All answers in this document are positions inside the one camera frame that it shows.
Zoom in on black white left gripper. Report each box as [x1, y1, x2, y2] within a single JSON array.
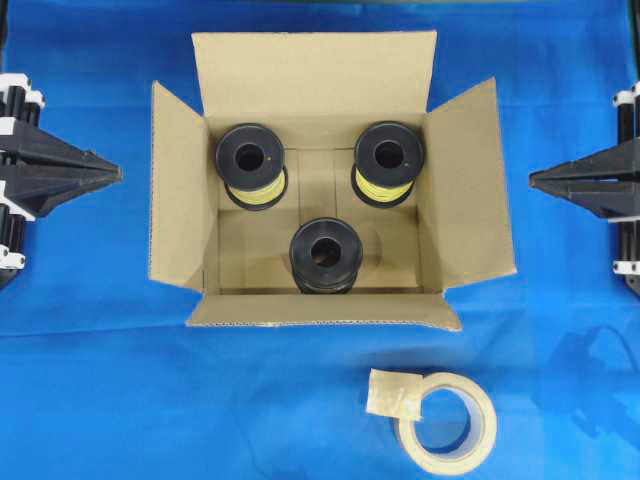
[[0, 72, 123, 291]]

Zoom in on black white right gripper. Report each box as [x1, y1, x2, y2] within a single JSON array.
[[528, 82, 640, 296]]

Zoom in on brown cardboard box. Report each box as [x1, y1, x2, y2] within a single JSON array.
[[149, 31, 516, 331]]

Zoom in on blue table cloth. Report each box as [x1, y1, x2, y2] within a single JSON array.
[[1, 1, 639, 479]]

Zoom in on black spool front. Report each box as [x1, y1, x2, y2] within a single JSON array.
[[289, 217, 363, 294]]

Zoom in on beige packing tape roll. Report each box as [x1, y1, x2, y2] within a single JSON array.
[[366, 369, 498, 476]]

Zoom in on black spool yellow wire left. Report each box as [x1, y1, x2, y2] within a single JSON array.
[[215, 122, 291, 211]]

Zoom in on black spool yellow wire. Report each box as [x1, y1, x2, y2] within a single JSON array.
[[215, 122, 291, 211], [350, 120, 426, 207]]

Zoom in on black spool yellow wire right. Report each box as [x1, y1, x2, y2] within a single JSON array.
[[350, 120, 426, 207]]

